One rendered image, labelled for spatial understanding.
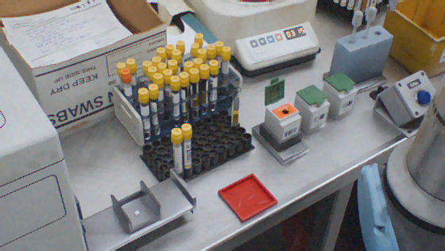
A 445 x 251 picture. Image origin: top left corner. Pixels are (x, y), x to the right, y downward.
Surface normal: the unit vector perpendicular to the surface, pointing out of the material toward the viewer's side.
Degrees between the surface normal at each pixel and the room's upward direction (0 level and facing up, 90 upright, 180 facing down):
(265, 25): 90
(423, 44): 90
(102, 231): 0
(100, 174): 0
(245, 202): 0
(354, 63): 90
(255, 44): 25
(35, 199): 90
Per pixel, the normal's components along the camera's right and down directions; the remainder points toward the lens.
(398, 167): -0.69, -0.51
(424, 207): -0.43, -0.02
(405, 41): -0.87, 0.33
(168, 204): 0.03, -0.70
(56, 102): 0.53, 0.62
